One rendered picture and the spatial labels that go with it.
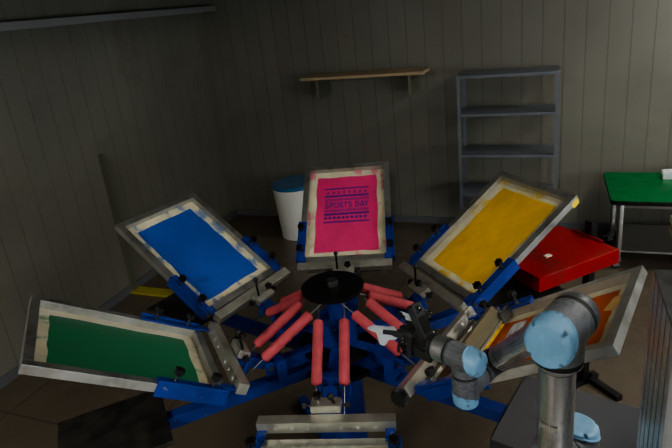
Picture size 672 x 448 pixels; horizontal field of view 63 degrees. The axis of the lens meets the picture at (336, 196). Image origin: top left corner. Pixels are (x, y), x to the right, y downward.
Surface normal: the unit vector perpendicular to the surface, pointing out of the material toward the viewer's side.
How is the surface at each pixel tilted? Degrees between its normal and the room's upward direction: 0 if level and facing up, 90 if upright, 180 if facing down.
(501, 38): 90
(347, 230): 32
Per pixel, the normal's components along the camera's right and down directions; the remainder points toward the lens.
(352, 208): -0.14, -0.62
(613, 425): -0.11, -0.94
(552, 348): -0.71, 0.18
